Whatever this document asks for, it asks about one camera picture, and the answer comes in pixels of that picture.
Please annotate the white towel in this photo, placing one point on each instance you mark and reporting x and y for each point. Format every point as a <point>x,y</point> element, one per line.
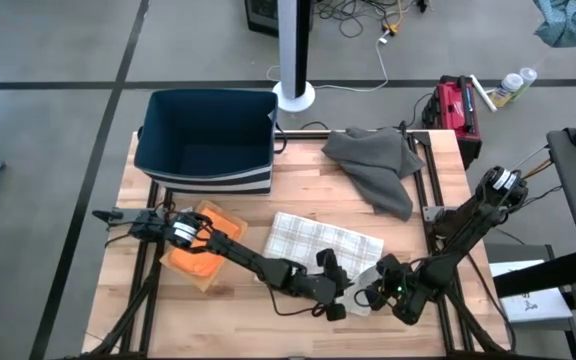
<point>308,237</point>

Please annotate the black equipment box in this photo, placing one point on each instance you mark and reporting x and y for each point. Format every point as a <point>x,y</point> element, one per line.
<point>263,15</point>

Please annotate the red black tool bag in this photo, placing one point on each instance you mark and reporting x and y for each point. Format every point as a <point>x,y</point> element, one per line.
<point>455,110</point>

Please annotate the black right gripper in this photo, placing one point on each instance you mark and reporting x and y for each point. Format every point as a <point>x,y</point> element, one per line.
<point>398,300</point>

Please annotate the teal patterned cloth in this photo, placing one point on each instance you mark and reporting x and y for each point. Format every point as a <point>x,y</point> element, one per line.
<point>573,22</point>

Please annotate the orange towel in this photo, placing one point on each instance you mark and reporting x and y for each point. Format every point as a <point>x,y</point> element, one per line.
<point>203,262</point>

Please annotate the white tube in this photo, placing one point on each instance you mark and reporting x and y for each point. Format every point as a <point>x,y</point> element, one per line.
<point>483,92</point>

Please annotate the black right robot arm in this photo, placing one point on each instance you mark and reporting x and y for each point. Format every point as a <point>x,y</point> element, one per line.
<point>468,225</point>

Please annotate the grey towel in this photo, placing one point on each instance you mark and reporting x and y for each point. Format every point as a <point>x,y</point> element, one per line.
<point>373,160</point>

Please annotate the wipes canister green label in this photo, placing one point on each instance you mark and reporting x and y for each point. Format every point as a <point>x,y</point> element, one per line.
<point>527,79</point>

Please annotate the tan waffle towel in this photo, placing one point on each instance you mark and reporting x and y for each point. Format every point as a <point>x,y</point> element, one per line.
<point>203,284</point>

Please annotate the yellow power plug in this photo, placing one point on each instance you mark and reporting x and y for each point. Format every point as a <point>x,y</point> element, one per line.
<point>392,29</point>

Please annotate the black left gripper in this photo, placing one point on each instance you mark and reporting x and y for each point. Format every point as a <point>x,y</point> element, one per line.
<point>325,290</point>

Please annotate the white black tower fan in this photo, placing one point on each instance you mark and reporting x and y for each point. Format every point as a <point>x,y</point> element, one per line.
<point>294,50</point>

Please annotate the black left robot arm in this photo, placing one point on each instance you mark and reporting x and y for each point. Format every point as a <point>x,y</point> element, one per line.
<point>238,255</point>

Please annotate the wipes canister yellow label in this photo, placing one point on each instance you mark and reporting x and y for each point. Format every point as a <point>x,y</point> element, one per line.
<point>507,90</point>

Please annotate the navy white striped fabric bin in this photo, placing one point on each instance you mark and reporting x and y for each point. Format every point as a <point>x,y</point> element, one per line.
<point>208,135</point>

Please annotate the white printed sheet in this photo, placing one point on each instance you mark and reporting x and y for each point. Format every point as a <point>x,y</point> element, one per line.
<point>538,305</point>

